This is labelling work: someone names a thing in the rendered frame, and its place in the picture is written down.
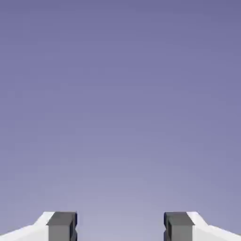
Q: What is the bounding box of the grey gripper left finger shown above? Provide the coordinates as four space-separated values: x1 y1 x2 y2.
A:
0 211 78 241

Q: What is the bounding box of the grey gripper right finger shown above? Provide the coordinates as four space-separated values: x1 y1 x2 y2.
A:
163 211 241 241

